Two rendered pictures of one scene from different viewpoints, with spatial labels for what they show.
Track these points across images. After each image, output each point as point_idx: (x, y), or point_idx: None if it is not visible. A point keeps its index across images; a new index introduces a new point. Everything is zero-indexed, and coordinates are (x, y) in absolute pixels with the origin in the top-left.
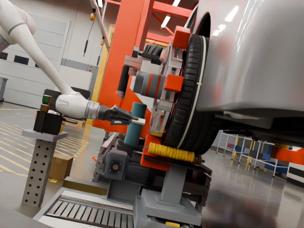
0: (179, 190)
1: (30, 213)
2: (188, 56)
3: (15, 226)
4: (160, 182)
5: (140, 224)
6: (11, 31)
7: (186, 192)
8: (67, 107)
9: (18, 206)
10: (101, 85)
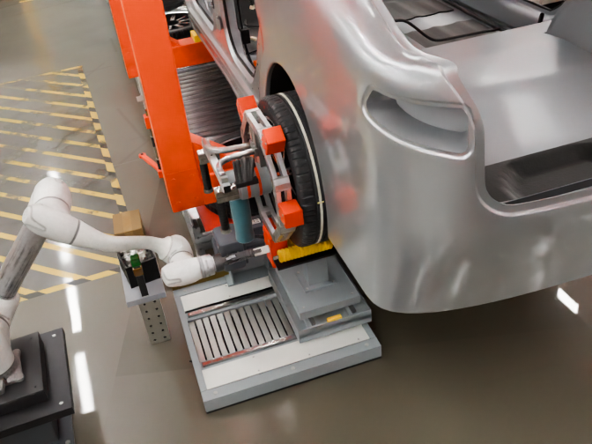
0: (324, 270)
1: (173, 357)
2: (296, 173)
3: None
4: None
5: (302, 334)
6: (72, 243)
7: None
8: (181, 283)
9: (152, 352)
10: (161, 161)
